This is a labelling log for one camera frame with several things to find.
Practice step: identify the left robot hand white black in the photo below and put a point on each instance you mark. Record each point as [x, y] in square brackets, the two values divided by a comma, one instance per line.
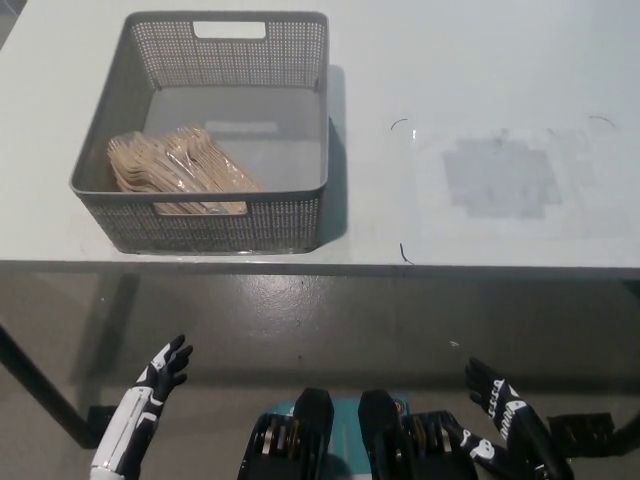
[130, 420]

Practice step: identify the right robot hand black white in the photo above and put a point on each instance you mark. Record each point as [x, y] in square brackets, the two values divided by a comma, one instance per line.
[520, 425]

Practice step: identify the bag of wooden cutlery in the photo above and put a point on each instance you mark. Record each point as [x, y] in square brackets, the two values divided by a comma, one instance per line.
[185, 165]

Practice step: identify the black metal table leg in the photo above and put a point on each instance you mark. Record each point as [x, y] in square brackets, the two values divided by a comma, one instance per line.
[40, 382]

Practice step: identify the black teal robot body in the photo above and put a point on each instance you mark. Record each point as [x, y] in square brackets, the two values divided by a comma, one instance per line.
[310, 440]

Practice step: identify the grey perforated plastic basket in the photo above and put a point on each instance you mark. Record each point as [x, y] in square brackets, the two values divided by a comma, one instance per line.
[280, 130]

